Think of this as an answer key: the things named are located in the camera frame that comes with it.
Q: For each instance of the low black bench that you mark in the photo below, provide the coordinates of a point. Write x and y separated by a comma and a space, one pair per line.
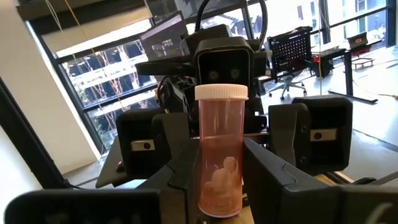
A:
362, 60

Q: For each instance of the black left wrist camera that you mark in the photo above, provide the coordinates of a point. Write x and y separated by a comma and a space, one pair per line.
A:
224, 59

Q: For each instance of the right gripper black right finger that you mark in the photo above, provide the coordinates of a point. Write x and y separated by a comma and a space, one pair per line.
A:
280, 193

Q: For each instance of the black office desk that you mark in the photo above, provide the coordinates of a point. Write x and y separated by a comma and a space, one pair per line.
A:
348, 71

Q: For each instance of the black office chair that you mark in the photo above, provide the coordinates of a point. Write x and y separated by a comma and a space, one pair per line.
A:
287, 84

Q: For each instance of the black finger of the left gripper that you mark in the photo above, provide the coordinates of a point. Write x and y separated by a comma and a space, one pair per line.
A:
326, 133
140, 143

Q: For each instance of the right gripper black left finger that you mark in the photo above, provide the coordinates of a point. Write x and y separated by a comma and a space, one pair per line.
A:
174, 193

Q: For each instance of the black open laptop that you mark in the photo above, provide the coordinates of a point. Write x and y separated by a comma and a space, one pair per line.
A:
357, 40

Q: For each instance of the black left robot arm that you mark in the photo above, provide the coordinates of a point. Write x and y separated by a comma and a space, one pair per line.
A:
205, 32

